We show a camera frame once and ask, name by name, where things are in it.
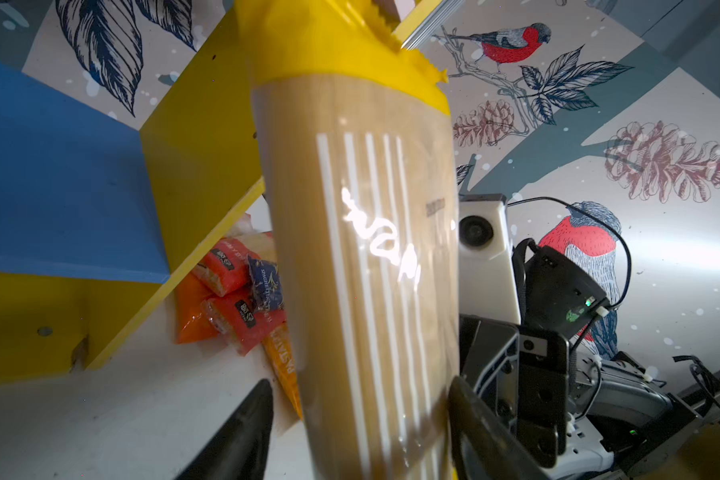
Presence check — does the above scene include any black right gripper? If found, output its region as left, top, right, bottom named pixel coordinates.
left=459, top=315, right=569, bottom=468

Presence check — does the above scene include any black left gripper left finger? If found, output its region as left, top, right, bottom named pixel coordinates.
left=177, top=379, right=274, bottom=480

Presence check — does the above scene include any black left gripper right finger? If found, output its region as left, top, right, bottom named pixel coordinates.
left=448, top=376, right=547, bottom=480

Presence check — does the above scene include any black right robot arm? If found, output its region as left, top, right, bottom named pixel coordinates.
left=451, top=240, right=720, bottom=479

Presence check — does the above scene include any blue orange pasta bag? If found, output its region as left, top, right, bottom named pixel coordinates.
left=262, top=324, right=303, bottom=419

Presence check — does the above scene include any red short pasta bag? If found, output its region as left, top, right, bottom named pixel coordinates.
left=192, top=238, right=259, bottom=297

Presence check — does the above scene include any yellow pink blue shelf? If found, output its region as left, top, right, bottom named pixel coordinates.
left=0, top=4, right=267, bottom=384

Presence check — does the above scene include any red spaghetti bag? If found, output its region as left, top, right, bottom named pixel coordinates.
left=202, top=289, right=287, bottom=356

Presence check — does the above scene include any orange macaroni bag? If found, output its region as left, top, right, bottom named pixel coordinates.
left=175, top=230, right=277, bottom=345

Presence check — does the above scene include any blue spaghetti bag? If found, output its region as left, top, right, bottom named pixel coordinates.
left=247, top=256, right=284, bottom=312

